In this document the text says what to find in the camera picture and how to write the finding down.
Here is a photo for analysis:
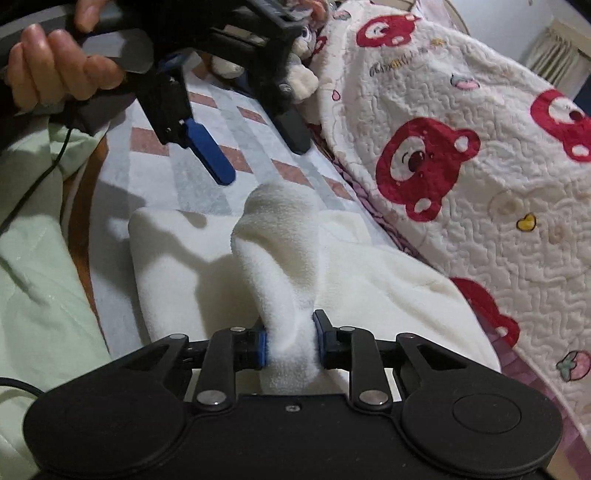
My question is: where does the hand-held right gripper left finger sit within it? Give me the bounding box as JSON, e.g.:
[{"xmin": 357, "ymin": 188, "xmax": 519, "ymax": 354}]
[{"xmin": 121, "ymin": 323, "xmax": 269, "ymax": 414}]

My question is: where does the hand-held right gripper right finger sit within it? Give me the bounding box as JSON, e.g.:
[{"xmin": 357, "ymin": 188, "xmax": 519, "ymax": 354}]
[{"xmin": 312, "ymin": 309, "xmax": 455, "ymax": 411}]

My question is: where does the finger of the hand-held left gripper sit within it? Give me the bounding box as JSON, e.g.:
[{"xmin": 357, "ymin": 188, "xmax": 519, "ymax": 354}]
[
  {"xmin": 257, "ymin": 82, "xmax": 315, "ymax": 156},
  {"xmin": 135, "ymin": 68, "xmax": 237, "ymax": 186}
]

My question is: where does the white fleece jacket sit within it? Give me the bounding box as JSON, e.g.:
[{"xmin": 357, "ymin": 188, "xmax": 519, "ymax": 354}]
[{"xmin": 127, "ymin": 184, "xmax": 502, "ymax": 398}]

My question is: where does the person's left hand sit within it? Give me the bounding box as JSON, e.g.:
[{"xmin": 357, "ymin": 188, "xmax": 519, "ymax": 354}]
[{"xmin": 7, "ymin": 0, "xmax": 125, "ymax": 108}]

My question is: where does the grey rabbit plush toy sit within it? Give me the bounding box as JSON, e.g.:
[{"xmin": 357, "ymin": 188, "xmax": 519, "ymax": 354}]
[{"xmin": 210, "ymin": 21, "xmax": 332, "ymax": 103}]

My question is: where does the red bear print quilt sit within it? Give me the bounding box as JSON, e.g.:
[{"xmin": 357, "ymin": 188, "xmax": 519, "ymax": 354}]
[{"xmin": 308, "ymin": 0, "xmax": 591, "ymax": 437}]

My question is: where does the beige round headboard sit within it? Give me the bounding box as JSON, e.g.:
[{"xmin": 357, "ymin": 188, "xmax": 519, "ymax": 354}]
[{"xmin": 444, "ymin": 0, "xmax": 472, "ymax": 37}]

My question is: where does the light green blanket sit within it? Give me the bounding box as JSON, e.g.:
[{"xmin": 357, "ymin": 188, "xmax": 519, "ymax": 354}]
[{"xmin": 0, "ymin": 113, "xmax": 112, "ymax": 480}]

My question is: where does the beige curtain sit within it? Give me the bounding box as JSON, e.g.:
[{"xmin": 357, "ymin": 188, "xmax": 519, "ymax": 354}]
[{"xmin": 523, "ymin": 20, "xmax": 591, "ymax": 101}]

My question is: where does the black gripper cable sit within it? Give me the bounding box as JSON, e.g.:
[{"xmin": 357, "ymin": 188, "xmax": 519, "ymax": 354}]
[
  {"xmin": 0, "ymin": 376, "xmax": 45, "ymax": 398},
  {"xmin": 0, "ymin": 99, "xmax": 75, "ymax": 234}
]

